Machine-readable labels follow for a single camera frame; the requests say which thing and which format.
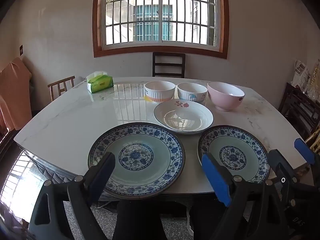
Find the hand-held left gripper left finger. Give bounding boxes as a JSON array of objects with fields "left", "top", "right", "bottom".
[{"left": 27, "top": 152, "right": 116, "bottom": 240}]

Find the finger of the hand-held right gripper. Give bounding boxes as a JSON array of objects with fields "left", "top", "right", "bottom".
[
  {"left": 294, "top": 138, "right": 317, "bottom": 166},
  {"left": 268, "top": 149, "right": 300, "bottom": 188}
]

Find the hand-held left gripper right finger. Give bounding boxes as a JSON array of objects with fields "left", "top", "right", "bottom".
[{"left": 201, "top": 152, "right": 292, "bottom": 240}]

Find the small blue patterned plate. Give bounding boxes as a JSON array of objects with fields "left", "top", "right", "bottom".
[{"left": 197, "top": 125, "right": 271, "bottom": 184}]

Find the large blue patterned plate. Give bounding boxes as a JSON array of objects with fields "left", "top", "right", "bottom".
[{"left": 87, "top": 122, "right": 186, "bottom": 200}]

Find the white deep plate flower print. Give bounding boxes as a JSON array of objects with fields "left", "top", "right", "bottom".
[{"left": 153, "top": 99, "right": 214, "bottom": 135}]

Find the pink bowl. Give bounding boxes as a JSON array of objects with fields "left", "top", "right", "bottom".
[{"left": 207, "top": 81, "right": 245, "bottom": 112}]

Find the white bowl blue print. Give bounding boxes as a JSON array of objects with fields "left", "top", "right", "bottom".
[{"left": 177, "top": 82, "right": 208, "bottom": 103}]

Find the white bowl orange stripe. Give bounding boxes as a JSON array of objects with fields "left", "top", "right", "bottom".
[{"left": 144, "top": 80, "right": 176, "bottom": 103}]

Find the person's right leg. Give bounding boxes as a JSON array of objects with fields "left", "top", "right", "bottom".
[{"left": 189, "top": 202, "right": 250, "bottom": 240}]

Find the person's leg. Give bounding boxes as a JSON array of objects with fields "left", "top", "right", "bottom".
[
  {"left": 116, "top": 200, "right": 168, "bottom": 240},
  {"left": 189, "top": 202, "right": 250, "bottom": 240}
]

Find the dark wooden side furniture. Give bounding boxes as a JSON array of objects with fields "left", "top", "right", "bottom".
[{"left": 278, "top": 82, "right": 320, "bottom": 140}]

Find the person's left leg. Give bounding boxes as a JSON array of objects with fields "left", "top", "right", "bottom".
[{"left": 116, "top": 200, "right": 168, "bottom": 240}]

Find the gold ornament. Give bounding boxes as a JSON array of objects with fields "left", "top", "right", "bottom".
[{"left": 309, "top": 60, "right": 320, "bottom": 98}]

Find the folded newspaper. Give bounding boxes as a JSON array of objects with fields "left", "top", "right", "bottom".
[{"left": 291, "top": 59, "right": 312, "bottom": 88}]

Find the green tissue pack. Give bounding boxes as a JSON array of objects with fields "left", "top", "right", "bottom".
[{"left": 86, "top": 71, "right": 114, "bottom": 94}]

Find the light wooden chair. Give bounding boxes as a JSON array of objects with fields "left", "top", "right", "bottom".
[{"left": 47, "top": 75, "right": 76, "bottom": 102}]

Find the orange cloth covered furniture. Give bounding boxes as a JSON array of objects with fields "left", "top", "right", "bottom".
[{"left": 0, "top": 57, "right": 33, "bottom": 131}]

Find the dark wooden chair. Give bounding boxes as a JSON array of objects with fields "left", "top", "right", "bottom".
[{"left": 152, "top": 52, "right": 186, "bottom": 78}]

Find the barred window brown frame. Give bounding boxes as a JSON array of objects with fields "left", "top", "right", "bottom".
[{"left": 92, "top": 0, "right": 230, "bottom": 60}]

